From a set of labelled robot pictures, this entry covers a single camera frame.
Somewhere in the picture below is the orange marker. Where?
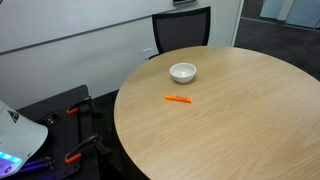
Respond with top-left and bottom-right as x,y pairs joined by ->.
164,95 -> 192,103

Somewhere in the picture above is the white ceramic bowl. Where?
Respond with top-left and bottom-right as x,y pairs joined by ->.
169,63 -> 197,84

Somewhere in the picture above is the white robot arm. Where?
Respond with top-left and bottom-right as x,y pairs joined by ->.
0,101 -> 48,179

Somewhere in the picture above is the black mesh office chair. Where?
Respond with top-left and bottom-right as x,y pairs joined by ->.
151,6 -> 211,58

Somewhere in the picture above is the round wooden table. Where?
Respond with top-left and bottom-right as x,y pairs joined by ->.
114,47 -> 320,180

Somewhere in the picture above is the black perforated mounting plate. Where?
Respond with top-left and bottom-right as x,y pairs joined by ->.
13,85 -> 100,180

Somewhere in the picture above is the white wall outlet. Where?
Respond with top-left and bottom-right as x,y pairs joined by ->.
143,48 -> 152,60

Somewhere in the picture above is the orange handled clamp far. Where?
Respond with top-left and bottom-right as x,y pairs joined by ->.
66,96 -> 103,118

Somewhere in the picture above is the orange handled clamp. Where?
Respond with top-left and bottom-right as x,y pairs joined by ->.
66,96 -> 103,118
64,134 -> 112,164

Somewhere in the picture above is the orange handled clamp near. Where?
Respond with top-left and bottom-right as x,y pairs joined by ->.
64,134 -> 112,164

